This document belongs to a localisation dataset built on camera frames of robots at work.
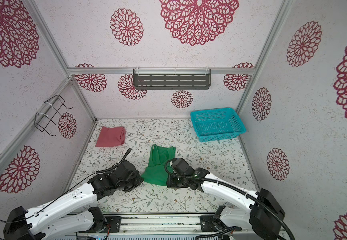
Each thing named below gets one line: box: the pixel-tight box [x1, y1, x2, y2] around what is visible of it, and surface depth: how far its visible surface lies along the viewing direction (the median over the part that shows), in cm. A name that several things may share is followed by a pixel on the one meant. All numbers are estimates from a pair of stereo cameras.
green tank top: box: [141, 144, 177, 186], surface depth 98 cm
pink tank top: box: [95, 126, 126, 147], surface depth 108 cm
